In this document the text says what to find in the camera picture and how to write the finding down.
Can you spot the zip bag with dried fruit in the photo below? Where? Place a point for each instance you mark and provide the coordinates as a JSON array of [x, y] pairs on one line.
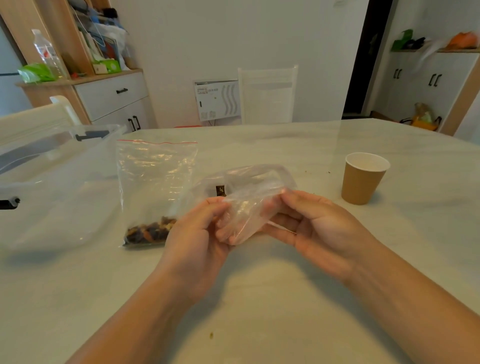
[[153, 176]]

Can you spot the clear plastic storage box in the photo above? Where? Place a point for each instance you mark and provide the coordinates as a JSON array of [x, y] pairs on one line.
[[56, 180]]

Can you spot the orange plastic bag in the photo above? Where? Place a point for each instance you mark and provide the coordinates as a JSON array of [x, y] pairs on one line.
[[465, 39]]

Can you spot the person's left thumb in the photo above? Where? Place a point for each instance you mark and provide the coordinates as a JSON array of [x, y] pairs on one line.
[[210, 210]]

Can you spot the person's right forearm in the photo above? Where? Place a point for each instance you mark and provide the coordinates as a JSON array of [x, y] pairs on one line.
[[408, 303]]

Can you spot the wooden sideboard with white drawers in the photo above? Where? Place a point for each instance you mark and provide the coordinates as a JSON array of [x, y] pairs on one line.
[[108, 97]]

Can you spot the person's left hand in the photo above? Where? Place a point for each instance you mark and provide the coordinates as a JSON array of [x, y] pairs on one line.
[[187, 251]]

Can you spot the white wall heater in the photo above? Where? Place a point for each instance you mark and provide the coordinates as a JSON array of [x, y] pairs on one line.
[[219, 99]]

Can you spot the clear plastic bottle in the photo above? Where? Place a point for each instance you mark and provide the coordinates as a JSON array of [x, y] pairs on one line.
[[47, 52]]

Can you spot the person's left forearm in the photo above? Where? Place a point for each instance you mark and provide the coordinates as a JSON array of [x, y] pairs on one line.
[[138, 322]]

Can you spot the brown paper cup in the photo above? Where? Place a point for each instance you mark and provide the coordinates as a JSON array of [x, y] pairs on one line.
[[362, 182]]

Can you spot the black object on cabinet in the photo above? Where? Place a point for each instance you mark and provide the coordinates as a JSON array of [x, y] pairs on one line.
[[415, 43]]

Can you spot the green tissue box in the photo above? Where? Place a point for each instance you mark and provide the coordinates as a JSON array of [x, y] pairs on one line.
[[107, 66]]

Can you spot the white plastic chair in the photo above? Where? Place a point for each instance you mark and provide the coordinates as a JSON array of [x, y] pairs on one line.
[[33, 114]]

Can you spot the pile of books and papers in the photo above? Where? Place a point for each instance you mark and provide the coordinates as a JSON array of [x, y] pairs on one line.
[[101, 33]]

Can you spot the green plastic packet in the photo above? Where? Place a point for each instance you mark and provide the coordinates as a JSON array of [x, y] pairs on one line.
[[35, 73]]

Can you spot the clear plastic bag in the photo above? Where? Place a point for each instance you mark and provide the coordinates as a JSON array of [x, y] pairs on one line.
[[255, 187]]

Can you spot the person's right hand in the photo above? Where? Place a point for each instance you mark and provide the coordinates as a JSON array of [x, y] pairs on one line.
[[330, 236]]

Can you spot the white slatted chair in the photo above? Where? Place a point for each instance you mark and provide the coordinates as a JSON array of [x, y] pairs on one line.
[[267, 95]]

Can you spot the green bag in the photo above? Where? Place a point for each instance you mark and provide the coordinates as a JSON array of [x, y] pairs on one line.
[[401, 39]]

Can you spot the person's right thumb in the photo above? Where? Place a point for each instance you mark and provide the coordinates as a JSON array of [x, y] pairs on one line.
[[305, 200]]

